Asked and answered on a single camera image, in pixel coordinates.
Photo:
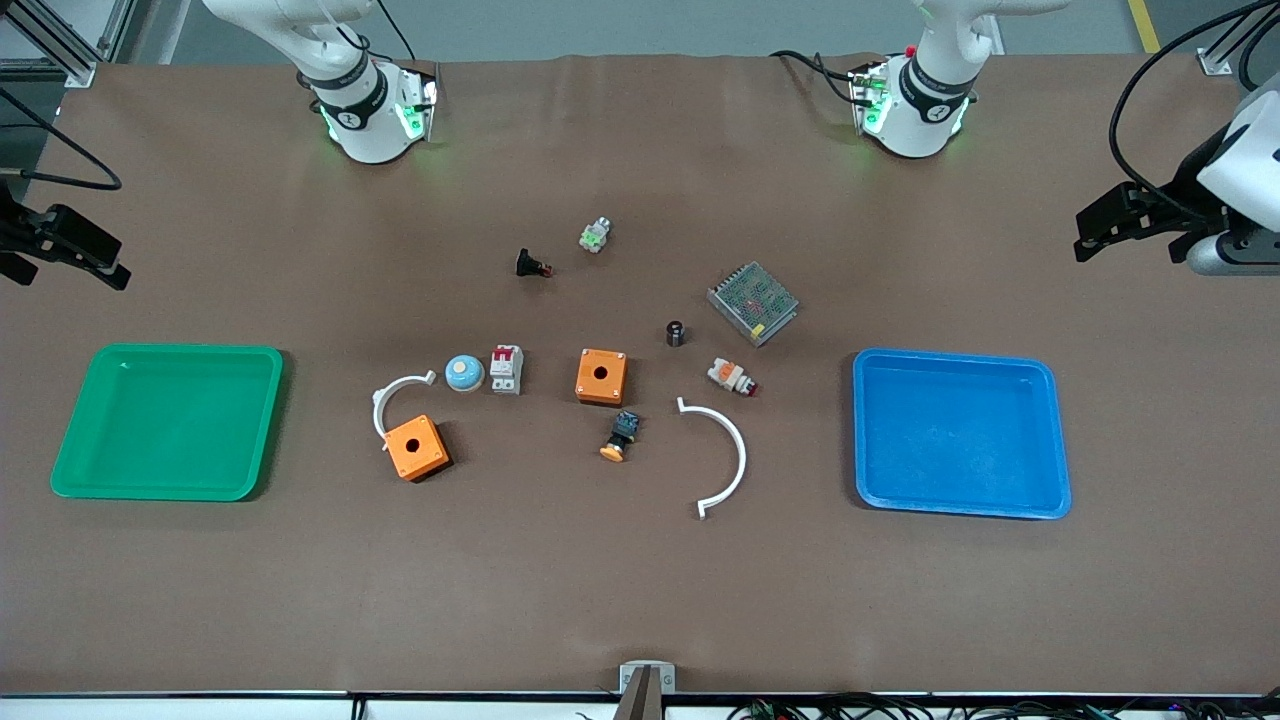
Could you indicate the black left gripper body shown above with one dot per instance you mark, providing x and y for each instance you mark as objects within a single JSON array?
[{"x": 1166, "y": 212}]

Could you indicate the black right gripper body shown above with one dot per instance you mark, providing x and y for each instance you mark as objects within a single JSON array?
[{"x": 14, "y": 232}]

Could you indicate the white red circuit breaker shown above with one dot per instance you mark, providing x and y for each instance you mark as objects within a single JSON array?
[{"x": 506, "y": 370}]

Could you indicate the small black cylindrical capacitor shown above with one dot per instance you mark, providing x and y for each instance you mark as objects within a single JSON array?
[{"x": 677, "y": 334}]

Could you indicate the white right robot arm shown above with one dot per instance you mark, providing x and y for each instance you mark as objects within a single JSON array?
[{"x": 370, "y": 130}]

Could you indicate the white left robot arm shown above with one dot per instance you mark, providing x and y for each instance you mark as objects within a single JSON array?
[{"x": 920, "y": 120}]

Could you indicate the green plastic tray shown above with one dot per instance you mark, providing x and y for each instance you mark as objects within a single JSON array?
[{"x": 170, "y": 420}]

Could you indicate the blue plastic tray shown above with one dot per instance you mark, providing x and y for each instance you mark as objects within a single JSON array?
[{"x": 960, "y": 435}]

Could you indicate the small white curved plastic strip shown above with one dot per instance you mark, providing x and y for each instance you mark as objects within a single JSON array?
[{"x": 378, "y": 410}]

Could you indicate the metal mesh power supply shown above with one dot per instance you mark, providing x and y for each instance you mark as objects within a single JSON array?
[{"x": 753, "y": 303}]

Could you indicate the orange button box with hole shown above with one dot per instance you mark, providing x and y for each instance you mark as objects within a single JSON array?
[
  {"x": 602, "y": 378},
  {"x": 416, "y": 448}
]

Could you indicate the blue dome buzzer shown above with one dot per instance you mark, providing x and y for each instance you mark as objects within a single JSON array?
[{"x": 465, "y": 373}]

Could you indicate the orange white red push button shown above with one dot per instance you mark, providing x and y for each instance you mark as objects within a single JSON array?
[{"x": 728, "y": 375}]

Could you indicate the large white curved plastic strip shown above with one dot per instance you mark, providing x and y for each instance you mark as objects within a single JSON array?
[{"x": 742, "y": 455}]

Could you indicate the small black red button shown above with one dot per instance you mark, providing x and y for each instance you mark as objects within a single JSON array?
[{"x": 525, "y": 263}]

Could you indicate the brown table mat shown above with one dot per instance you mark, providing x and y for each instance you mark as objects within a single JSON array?
[{"x": 640, "y": 580}]

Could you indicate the aluminium frame profile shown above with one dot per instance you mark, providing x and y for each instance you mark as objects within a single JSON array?
[
  {"x": 1215, "y": 62},
  {"x": 70, "y": 60}
]

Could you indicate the small white green switch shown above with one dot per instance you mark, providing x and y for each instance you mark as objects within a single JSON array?
[{"x": 595, "y": 236}]

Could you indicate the black switch with orange cap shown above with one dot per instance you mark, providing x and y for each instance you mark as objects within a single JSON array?
[{"x": 624, "y": 428}]

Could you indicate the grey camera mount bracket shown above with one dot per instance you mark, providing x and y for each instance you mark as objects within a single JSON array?
[{"x": 646, "y": 680}]

